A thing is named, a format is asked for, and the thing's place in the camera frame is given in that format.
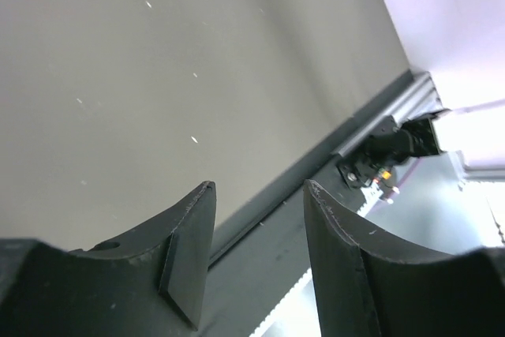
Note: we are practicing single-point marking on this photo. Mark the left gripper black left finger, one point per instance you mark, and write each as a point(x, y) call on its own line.
point(147, 281)

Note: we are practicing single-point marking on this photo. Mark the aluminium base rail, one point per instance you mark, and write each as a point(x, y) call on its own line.
point(418, 98)

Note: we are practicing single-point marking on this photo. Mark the black mounting plate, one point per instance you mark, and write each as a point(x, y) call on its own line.
point(260, 252)

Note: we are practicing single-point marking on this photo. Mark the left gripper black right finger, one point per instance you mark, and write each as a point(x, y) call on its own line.
point(370, 282)

